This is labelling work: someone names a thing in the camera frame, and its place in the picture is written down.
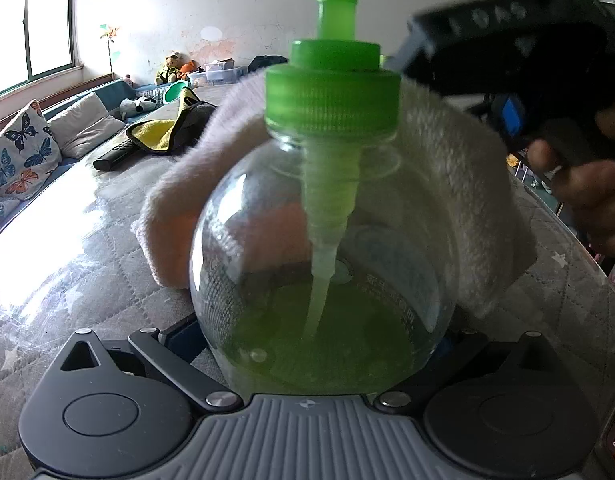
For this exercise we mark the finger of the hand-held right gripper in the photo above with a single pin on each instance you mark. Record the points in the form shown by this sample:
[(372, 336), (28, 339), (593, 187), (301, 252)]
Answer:
[(452, 45), (512, 115)]

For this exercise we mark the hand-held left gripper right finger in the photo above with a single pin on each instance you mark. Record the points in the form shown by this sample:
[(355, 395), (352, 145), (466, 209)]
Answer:
[(437, 375)]

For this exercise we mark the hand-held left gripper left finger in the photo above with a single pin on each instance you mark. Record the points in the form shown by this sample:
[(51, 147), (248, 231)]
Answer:
[(182, 340)]

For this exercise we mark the pale pink towel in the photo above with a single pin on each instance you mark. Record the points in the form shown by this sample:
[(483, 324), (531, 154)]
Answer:
[(462, 170)]

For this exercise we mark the clear pump bottle green liquid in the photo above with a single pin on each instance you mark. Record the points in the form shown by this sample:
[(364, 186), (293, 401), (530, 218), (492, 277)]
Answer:
[(332, 100)]

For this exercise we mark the person's right hand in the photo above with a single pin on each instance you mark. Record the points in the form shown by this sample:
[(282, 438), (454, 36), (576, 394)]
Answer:
[(592, 185)]

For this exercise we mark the black bag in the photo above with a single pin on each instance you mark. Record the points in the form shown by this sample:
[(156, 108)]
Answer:
[(265, 62)]

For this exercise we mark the black remote control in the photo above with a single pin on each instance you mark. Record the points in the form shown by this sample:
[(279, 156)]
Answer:
[(112, 157)]

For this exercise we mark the yellow grey microfiber cloth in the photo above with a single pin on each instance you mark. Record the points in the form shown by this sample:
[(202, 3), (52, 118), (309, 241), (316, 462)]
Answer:
[(152, 132)]

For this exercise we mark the large clear storage box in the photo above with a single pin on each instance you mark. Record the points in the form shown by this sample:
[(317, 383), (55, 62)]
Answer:
[(222, 78)]

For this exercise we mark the small clear storage box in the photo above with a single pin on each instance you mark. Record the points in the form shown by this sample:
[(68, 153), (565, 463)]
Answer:
[(220, 65)]

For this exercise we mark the white pillow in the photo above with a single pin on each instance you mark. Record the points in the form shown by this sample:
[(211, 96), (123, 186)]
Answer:
[(82, 125)]

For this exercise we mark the black white plush toy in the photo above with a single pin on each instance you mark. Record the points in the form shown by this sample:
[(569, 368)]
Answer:
[(137, 106)]

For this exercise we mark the green plastic basin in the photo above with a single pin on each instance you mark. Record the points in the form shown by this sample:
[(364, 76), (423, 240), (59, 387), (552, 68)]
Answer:
[(175, 92)]

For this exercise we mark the orange plush toy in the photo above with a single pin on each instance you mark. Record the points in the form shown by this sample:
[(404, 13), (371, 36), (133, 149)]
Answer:
[(189, 66)]

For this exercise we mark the small plush doll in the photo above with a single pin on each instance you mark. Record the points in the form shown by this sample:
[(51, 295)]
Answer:
[(128, 80)]

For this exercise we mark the brown teddy bear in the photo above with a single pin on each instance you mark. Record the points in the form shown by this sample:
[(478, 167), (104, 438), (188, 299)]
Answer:
[(170, 67)]

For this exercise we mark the colourful pinwheel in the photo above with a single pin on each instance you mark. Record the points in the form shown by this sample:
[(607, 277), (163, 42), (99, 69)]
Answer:
[(109, 32)]

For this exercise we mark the window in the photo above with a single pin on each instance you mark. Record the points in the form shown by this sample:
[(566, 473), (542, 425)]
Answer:
[(47, 35)]

